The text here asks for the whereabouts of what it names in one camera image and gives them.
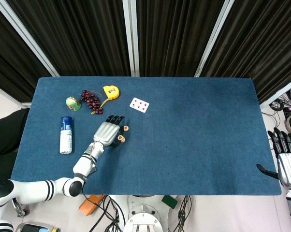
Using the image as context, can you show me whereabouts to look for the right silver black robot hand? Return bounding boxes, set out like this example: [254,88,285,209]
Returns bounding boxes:
[256,127,291,188]

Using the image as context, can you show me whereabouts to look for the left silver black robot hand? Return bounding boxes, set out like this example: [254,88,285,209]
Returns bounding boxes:
[93,115,127,148]

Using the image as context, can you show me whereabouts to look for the dark red grape bunch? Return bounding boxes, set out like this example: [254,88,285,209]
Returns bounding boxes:
[80,89,104,115]

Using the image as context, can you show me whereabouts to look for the white bottle with blue cap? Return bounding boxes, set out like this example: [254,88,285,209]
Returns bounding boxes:
[59,116,74,155]

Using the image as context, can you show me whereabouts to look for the yellow tape measure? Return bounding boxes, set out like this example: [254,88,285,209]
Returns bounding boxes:
[92,85,120,116]

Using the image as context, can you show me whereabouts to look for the red diamonds playing card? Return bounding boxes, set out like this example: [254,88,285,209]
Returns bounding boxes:
[129,97,150,114]

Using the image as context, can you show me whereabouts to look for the green nesting doll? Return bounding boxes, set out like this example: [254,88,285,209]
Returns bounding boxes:
[65,96,82,112]

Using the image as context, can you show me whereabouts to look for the orange box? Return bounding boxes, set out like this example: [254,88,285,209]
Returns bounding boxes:
[78,195,105,217]

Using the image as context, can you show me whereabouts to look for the blue table cloth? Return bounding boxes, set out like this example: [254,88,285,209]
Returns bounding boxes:
[10,76,282,196]

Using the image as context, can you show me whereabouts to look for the white robot torso base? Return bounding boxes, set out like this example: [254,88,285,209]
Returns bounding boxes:
[123,195,165,232]

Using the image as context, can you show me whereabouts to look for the green block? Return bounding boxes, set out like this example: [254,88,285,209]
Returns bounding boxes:
[161,195,179,209]

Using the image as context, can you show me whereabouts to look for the dark pleated curtain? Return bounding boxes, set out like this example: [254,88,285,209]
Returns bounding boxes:
[201,0,291,104]
[5,0,131,77]
[135,0,225,77]
[0,0,53,103]

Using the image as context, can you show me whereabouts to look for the black fabric chair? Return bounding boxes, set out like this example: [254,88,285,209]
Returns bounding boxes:
[0,108,30,180]

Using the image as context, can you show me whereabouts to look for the metal clamp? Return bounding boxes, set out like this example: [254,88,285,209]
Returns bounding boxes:
[11,197,30,218]

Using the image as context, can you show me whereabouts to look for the grey case with yellow blue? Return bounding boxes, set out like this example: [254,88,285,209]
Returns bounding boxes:
[15,222,61,232]

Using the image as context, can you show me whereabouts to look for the white frame post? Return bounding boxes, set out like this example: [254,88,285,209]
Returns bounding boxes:
[0,82,32,109]
[122,0,140,77]
[260,74,291,109]
[0,0,61,77]
[194,0,235,78]

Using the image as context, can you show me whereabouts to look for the black floor cable bundle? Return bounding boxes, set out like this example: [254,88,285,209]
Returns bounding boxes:
[169,195,197,232]
[82,193,127,232]

